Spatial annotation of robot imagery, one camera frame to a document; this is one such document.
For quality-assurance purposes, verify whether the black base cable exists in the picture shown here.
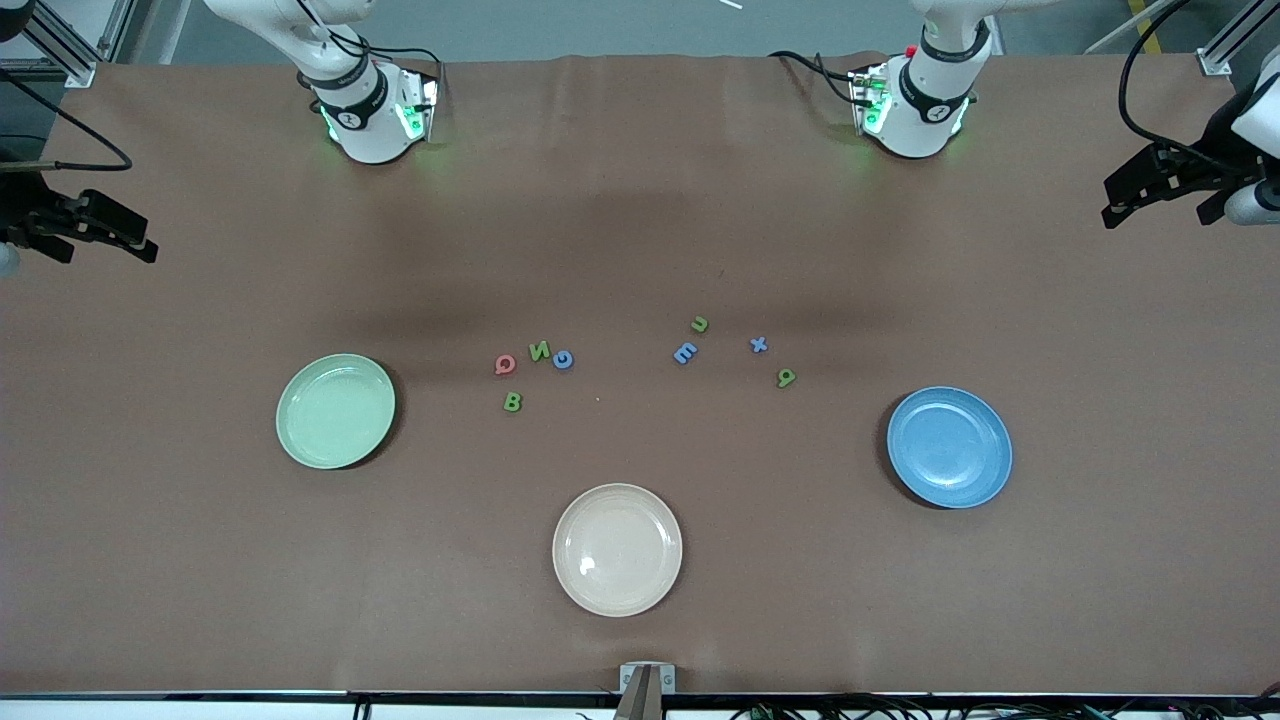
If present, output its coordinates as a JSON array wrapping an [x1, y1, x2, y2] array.
[[768, 50, 863, 106], [295, 0, 443, 66]]

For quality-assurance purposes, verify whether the brown table cloth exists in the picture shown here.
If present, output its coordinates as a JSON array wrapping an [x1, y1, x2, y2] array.
[[0, 52, 1280, 696]]

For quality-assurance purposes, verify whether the light green plate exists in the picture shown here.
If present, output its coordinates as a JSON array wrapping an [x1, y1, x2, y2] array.
[[276, 353, 397, 471]]

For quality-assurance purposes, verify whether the black left base cable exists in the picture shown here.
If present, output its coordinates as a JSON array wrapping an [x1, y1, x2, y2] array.
[[768, 50, 863, 106]]

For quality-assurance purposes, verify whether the beige plate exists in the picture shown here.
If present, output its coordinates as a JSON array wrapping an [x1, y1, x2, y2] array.
[[552, 483, 684, 618]]

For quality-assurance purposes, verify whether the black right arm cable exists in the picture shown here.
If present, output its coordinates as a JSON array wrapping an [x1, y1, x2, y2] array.
[[0, 70, 134, 173]]

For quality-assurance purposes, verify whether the aluminium frame profile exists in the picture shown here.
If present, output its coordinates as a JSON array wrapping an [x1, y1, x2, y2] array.
[[1198, 0, 1280, 76], [20, 0, 101, 89]]

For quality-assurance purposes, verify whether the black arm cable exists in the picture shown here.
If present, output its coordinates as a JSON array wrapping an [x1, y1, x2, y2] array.
[[1118, 0, 1251, 171], [0, 70, 134, 173]]

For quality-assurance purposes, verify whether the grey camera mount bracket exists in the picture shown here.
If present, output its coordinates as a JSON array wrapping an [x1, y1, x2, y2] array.
[[615, 662, 677, 720]]

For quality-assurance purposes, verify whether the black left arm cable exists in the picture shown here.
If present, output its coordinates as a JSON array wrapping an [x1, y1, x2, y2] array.
[[1118, 0, 1251, 171]]

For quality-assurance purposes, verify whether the blue plate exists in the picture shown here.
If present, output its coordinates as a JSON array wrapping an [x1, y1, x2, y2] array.
[[886, 386, 1014, 510]]

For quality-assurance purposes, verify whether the black right base cable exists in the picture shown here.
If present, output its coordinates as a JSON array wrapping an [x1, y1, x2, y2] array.
[[295, 0, 443, 66]]

